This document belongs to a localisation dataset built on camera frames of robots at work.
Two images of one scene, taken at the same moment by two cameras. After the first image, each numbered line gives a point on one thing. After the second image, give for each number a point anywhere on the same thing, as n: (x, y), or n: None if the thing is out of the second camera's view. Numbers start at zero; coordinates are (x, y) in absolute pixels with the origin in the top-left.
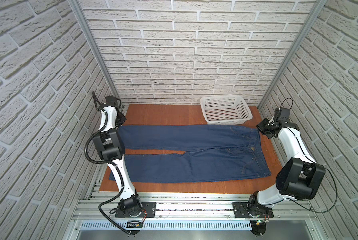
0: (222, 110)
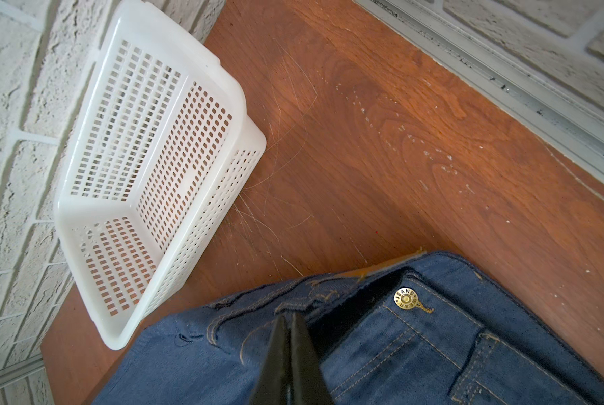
0: (163, 144)
